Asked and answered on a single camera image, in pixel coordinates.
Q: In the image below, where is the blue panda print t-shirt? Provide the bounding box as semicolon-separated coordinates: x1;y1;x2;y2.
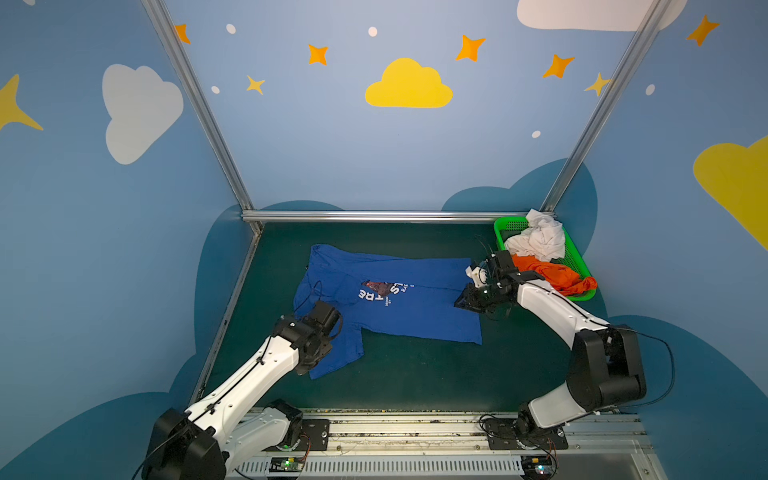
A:
293;244;482;380

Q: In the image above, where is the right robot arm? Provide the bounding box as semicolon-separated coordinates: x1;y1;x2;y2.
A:
454;272;647;442

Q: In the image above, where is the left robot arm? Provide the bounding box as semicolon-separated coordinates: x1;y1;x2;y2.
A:
133;311;342;479

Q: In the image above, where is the green plastic basket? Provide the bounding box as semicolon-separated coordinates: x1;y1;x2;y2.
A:
493;216;597;301

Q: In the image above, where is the orange t-shirt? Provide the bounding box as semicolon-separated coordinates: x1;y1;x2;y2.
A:
512;255;598;297

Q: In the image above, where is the white t-shirt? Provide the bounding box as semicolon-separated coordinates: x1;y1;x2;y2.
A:
503;209;566;262

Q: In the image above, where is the left controller board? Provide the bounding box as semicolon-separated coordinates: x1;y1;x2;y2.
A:
268;457;305;475

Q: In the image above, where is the controller board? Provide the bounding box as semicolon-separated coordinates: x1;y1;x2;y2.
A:
521;456;556;480
268;457;305;475

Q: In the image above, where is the right controller board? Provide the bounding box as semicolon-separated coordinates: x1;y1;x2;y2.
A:
521;456;556;480

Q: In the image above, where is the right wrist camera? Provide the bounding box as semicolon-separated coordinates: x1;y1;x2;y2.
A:
465;250;518;288

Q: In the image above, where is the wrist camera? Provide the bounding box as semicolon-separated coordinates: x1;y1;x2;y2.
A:
309;300;343;340
465;250;518;288

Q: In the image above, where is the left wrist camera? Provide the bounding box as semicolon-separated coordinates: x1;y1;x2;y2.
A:
309;300;343;340

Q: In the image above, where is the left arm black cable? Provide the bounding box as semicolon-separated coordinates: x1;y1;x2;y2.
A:
292;278;325;316

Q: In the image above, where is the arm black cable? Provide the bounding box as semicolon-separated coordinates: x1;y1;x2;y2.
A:
629;329;676;412
292;278;325;316

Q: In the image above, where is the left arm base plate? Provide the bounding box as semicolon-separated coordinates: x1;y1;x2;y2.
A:
276;419;330;452

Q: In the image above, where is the aluminium mounting rail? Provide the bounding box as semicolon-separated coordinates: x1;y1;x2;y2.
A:
224;409;667;479

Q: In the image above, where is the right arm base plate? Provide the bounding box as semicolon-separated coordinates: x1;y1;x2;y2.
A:
478;415;569;451

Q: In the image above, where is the rear aluminium frame bar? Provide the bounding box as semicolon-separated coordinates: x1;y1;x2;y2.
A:
241;210;527;224

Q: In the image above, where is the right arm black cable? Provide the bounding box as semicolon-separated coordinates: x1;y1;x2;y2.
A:
629;329;676;412

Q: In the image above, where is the left aluminium frame post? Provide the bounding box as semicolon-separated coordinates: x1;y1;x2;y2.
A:
141;0;253;214

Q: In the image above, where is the aluminium frame post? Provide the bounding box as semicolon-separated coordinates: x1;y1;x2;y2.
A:
540;0;673;214
141;0;253;214

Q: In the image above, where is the right aluminium frame post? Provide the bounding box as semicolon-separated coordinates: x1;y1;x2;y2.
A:
540;0;673;214

